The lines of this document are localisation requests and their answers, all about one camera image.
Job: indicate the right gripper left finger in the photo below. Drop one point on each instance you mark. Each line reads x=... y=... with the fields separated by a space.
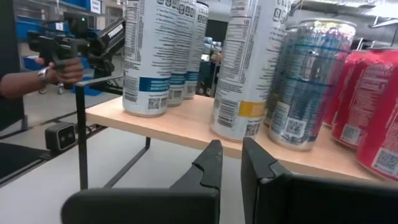
x=155 y=205

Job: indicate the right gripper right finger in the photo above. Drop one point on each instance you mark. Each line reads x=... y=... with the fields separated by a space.
x=311 y=202

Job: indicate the red soda can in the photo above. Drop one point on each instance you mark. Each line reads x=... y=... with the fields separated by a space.
x=385 y=140
x=334 y=93

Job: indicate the red Fanta can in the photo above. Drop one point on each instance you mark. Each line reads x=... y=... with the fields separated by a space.
x=357 y=102

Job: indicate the white Celsius can blue band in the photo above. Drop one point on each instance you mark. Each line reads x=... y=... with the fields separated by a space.
x=185 y=62
x=199 y=56

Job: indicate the white Celsius can yellow band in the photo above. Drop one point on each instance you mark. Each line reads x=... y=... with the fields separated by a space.
x=245 y=62

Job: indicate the wooden shelf board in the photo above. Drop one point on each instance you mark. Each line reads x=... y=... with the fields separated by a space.
x=192 y=124

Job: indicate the grey wheeled cart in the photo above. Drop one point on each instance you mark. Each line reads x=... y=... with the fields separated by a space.
x=59 y=88

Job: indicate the person's hand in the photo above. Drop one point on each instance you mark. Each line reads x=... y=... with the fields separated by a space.
x=68 y=73

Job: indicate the silver wristwatch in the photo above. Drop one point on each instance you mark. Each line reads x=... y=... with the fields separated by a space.
x=43 y=75

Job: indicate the person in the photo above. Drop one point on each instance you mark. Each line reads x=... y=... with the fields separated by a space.
x=12 y=46

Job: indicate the rack with blue bins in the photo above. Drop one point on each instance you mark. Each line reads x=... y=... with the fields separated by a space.
x=31 y=28

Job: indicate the black metal shelf leg frame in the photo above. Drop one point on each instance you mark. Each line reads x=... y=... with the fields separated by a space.
x=81 y=140

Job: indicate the small grey camera box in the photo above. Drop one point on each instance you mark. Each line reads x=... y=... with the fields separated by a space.
x=60 y=137

